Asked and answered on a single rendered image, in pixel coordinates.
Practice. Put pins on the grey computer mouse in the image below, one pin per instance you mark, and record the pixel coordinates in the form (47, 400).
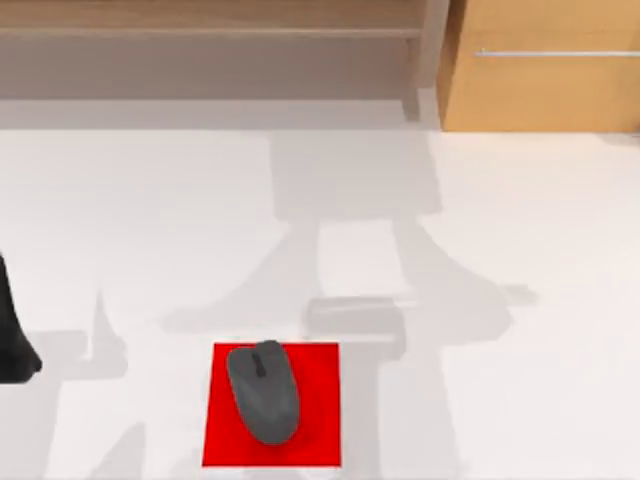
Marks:
(265, 395)

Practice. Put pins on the red square mat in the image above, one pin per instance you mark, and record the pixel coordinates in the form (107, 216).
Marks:
(320, 405)

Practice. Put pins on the open wooden shelf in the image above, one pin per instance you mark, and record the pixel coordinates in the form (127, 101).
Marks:
(210, 50)

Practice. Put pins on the wooden cupboard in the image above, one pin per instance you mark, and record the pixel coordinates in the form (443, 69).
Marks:
(540, 90)

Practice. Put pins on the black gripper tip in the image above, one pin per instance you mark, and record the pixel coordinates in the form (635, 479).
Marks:
(14, 350)

